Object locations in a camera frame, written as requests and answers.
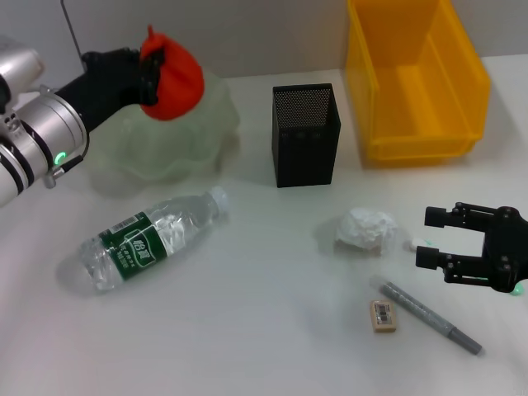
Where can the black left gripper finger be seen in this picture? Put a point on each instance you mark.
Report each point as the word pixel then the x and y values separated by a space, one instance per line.
pixel 150 92
pixel 152 62

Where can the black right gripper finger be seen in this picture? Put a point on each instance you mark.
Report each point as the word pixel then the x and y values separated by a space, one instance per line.
pixel 462 268
pixel 466 216

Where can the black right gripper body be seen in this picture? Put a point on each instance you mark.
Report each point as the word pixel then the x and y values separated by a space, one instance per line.
pixel 509 251

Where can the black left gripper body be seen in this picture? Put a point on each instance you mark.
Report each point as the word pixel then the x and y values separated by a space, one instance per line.
pixel 107 82

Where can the red-orange fruit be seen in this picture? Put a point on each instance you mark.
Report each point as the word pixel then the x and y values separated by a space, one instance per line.
pixel 181 86

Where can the white paper ball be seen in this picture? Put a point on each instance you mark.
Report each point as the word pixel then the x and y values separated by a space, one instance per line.
pixel 365 231

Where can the clear green-label water bottle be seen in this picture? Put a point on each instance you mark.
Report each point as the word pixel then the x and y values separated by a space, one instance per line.
pixel 144 243

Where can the translucent wavy fruit plate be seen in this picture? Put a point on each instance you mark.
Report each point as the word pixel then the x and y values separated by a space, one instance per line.
pixel 173 148

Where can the grey marker pen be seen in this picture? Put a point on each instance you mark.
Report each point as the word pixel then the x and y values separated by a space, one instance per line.
pixel 420 313

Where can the beige eraser with barcode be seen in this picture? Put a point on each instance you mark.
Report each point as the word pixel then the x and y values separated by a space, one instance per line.
pixel 384 317

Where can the black mesh pen holder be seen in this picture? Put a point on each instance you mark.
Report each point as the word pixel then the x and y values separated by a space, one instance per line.
pixel 305 152

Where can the yellow plastic storage bin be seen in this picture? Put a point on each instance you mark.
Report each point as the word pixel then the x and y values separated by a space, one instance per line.
pixel 416 99

